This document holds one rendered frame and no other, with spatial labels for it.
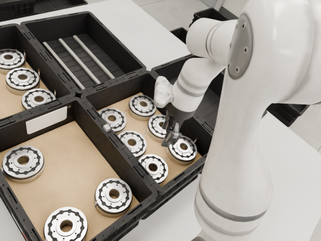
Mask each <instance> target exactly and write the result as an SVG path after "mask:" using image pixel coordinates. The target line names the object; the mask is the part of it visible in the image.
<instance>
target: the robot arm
mask: <svg viewBox="0 0 321 241"><path fill-rule="evenodd" d="M186 46H187V49H188V51H189V52H190V53H191V54H193V55H196V56H199V57H202V58H191V59H188V60H187V61H186V62H185V63H184V65H183V67H182V70H181V72H180V74H179V76H178V79H177V80H176V82H175V83H174V85H171V84H170V83H169V81H168V80H167V79H166V78H165V77H162V76H160V77H158V78H157V80H156V83H155V90H154V105H155V106H156V107H158V108H163V107H165V106H166V109H167V110H166V116H165V122H164V124H163V126H162V129H164V130H166V134H165V136H164V139H163V141H162V143H161V146H163V147H167V148H168V147H169V146H170V144H171V145H175V144H176V142H177V141H178V140H179V139H180V137H181V136H182V133H180V132H179V131H180V128H181V126H182V125H183V122H184V120H187V119H189V118H191V117H192V116H193V115H194V113H195V111H196V109H197V108H198V106H199V104H200V103H201V101H202V99H203V96H204V94H205V91H206V90H207V88H208V86H209V85H210V83H211V81H212V80H213V79H214V78H215V77H216V76H217V75H218V74H219V73H220V72H221V71H222V70H223V69H225V76H224V81H223V87H222V92H221V97H220V103H219V109H218V114H217V119H216V124H215V128H214V133H213V137H212V141H211V145H210V148H209V152H208V155H207V158H206V161H205V164H204V167H203V171H202V174H201V177H200V180H199V184H198V187H197V191H196V194H195V199H194V213H195V216H196V219H197V221H198V223H199V225H200V227H201V228H202V230H201V232H200V233H199V234H198V235H197V236H196V237H195V238H194V239H193V240H191V241H248V240H249V239H250V237H251V236H252V234H253V233H254V231H255V230H256V228H257V227H258V225H259V224H260V222H261V220H262V218H263V217H264V215H265V213H266V211H267V210H268V207H269V205H270V203H271V201H272V198H273V190H274V189H273V181H272V177H271V174H270V171H269V168H268V165H267V163H266V161H265V158H264V156H263V154H262V152H261V150H260V148H259V145H258V141H257V130H258V126H259V123H260V120H261V118H262V115H263V113H264V112H265V110H266V108H267V107H268V106H269V105H270V104H272V103H287V104H307V105H321V0H248V2H247V3H246V4H245V6H244V8H243V9H242V11H241V13H240V16H239V18H238V20H228V21H217V20H213V19H208V18H200V19H198V20H196V21H195V22H194V23H193V24H192V25H191V27H190V28H189V30H188V32H187V36H186ZM171 128H174V129H171ZM169 133H170V134H169Z"/></svg>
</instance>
